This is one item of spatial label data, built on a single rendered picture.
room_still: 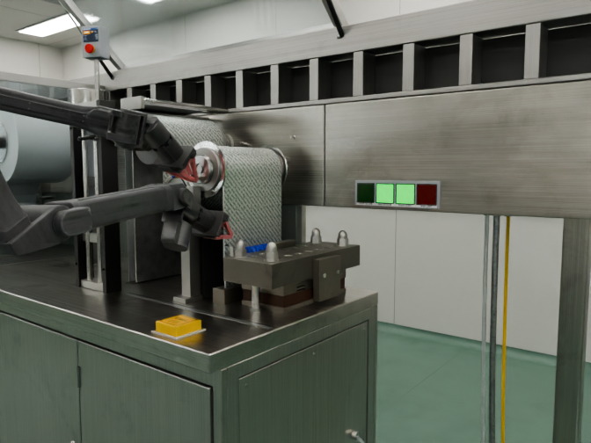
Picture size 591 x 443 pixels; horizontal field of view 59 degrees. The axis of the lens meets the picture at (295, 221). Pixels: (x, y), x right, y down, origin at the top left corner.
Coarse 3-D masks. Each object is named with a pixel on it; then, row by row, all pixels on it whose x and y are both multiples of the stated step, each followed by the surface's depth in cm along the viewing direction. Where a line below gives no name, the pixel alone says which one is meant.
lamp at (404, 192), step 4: (400, 188) 139; (404, 188) 139; (408, 188) 138; (412, 188) 137; (400, 192) 139; (404, 192) 139; (408, 192) 138; (412, 192) 137; (400, 196) 139; (404, 196) 139; (408, 196) 138; (412, 196) 137; (400, 200) 140; (404, 200) 139; (408, 200) 138; (412, 200) 137
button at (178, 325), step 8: (160, 320) 113; (168, 320) 113; (176, 320) 113; (184, 320) 113; (192, 320) 113; (200, 320) 114; (160, 328) 112; (168, 328) 110; (176, 328) 109; (184, 328) 110; (192, 328) 112; (200, 328) 114; (176, 336) 109
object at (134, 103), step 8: (120, 104) 154; (128, 104) 152; (136, 104) 149; (144, 104) 155; (152, 104) 157; (160, 104) 155; (168, 104) 157; (176, 104) 159; (184, 104) 162; (192, 104) 164; (176, 112) 169; (184, 112) 169; (192, 112) 169; (200, 112) 169; (208, 112) 169; (216, 112) 177; (224, 112) 176
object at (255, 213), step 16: (224, 192) 135; (240, 192) 140; (256, 192) 145; (272, 192) 150; (224, 208) 136; (240, 208) 140; (256, 208) 146; (272, 208) 151; (240, 224) 141; (256, 224) 146; (272, 224) 151; (224, 240) 137; (256, 240) 146; (272, 240) 152; (224, 256) 137
